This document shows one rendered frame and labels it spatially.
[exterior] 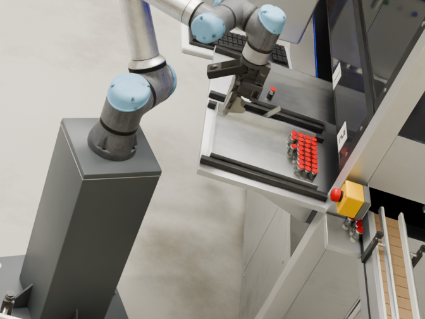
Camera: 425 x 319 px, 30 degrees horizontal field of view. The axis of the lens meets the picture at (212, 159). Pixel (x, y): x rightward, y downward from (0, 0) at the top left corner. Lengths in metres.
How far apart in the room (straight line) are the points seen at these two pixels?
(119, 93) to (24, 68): 1.75
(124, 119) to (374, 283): 0.83
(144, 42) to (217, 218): 1.35
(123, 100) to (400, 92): 0.76
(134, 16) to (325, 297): 1.09
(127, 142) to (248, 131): 0.41
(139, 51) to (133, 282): 1.10
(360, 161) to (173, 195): 1.43
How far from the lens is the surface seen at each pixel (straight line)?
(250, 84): 2.20
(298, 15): 3.18
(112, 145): 2.34
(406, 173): 2.30
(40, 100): 3.80
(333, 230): 2.33
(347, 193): 2.23
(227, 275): 3.30
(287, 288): 2.61
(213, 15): 2.03
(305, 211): 2.51
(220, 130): 2.47
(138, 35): 2.34
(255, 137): 2.51
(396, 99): 2.15
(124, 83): 2.28
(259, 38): 2.13
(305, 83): 2.88
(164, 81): 2.38
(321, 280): 2.59
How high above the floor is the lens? 2.33
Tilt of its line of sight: 38 degrees down
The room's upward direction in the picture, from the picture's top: 24 degrees clockwise
